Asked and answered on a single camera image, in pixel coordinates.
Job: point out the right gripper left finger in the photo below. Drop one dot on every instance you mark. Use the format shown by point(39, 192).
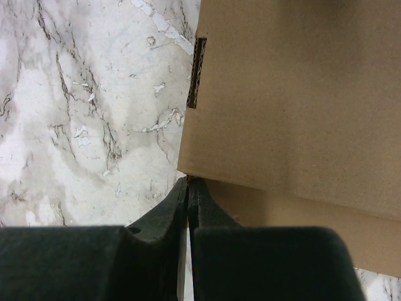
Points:
point(142, 261)

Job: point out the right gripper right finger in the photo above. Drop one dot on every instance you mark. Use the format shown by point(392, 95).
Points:
point(233, 262)

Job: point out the cardboard box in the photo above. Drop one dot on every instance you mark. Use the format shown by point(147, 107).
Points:
point(293, 118)

